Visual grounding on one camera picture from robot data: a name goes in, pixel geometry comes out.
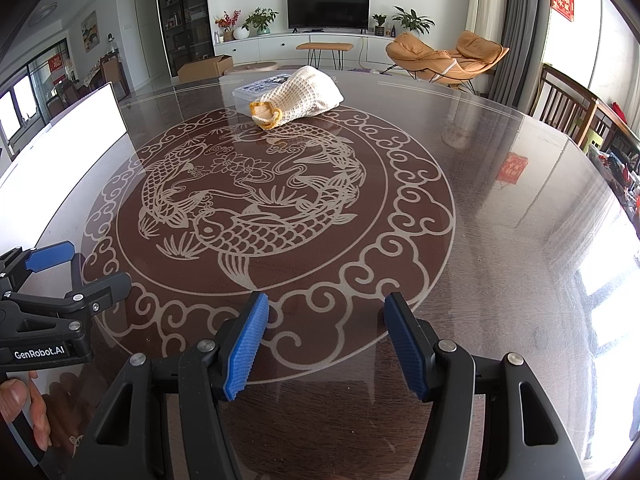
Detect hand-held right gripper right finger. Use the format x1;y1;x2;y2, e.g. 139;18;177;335
382;291;586;480

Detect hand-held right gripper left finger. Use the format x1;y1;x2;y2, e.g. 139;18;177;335
65;291;271;480

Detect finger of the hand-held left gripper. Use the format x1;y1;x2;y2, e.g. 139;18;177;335
0;241;76;286
50;272;133;318

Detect white cardboard box container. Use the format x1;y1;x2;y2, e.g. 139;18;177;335
0;81;129;181

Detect person's left hand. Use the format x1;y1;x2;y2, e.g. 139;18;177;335
0;370;53;453

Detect dining table with chairs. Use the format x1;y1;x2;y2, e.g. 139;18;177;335
45;35;133;106

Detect round ceiling lamp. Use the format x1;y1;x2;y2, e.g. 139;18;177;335
27;4;58;28

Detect brown cardboard box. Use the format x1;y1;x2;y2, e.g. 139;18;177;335
177;55;234;83

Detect clear plastic box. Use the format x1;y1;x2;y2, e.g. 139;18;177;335
233;74;293;111

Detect cream knit bag yellow trim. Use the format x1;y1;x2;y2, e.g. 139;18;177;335
249;66;345;132

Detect beige pet bed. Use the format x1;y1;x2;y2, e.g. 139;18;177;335
223;61;278;76

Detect dark glass display cabinet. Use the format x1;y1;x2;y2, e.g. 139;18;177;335
154;0;211;78

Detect cluttered wooden bench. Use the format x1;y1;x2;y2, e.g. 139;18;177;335
575;100;640;221

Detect orange lounge chair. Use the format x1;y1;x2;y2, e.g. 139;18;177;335
385;30;510;88

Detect wooden slat chair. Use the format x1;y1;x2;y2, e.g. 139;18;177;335
530;64;598;136

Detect red flowers in vase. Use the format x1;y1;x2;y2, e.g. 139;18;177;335
215;10;242;42

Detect white television cabinet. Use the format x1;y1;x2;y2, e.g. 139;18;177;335
214;30;401;68

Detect orange bench stool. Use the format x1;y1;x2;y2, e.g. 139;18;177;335
296;42;353;70

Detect green bushy potted plant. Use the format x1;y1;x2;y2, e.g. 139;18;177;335
243;7;279;36

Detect broad leaf potted plant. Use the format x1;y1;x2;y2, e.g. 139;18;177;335
392;6;436;36

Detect grey curtain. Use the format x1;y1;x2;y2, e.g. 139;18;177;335
487;0;553;106

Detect flat screen television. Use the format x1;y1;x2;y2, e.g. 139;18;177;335
286;0;371;31

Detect covered standing air conditioner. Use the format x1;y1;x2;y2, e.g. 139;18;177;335
465;0;511;46

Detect wall painting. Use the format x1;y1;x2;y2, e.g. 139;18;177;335
81;10;98;52

